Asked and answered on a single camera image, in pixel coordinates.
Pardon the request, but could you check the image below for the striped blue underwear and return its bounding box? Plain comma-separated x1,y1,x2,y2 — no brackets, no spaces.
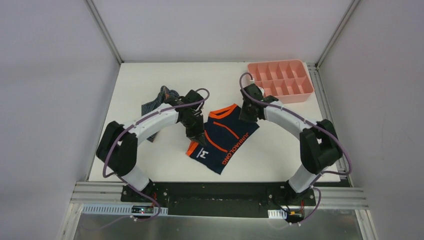
139,85,180,142

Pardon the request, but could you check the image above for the pink divided organizer tray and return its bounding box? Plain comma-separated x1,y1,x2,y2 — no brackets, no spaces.
247,59,315,104

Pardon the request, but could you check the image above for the navy orange underwear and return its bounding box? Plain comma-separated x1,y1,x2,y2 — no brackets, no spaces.
186,104,260,175

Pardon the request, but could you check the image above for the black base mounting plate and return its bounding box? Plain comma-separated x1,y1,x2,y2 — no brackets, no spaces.
120,181,317,219

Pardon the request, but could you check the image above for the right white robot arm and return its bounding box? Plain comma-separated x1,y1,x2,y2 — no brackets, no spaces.
239,83,343,205

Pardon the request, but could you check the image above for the aluminium frame rail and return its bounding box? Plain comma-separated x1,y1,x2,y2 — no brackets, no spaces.
71,181,370,210

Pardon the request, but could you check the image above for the right white cable duct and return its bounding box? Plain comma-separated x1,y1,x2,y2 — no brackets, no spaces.
267,209,288,220

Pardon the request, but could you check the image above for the left white cable duct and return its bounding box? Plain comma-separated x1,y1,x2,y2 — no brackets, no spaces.
82,203,168,217

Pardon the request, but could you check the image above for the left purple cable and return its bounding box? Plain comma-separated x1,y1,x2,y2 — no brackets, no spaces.
101,87,211,222

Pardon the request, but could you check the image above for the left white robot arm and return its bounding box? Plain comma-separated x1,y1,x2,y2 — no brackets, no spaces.
95,90,207,203

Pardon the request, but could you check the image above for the white cable duct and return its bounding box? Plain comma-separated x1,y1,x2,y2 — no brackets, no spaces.
267,209,288,220
82,203,168,217

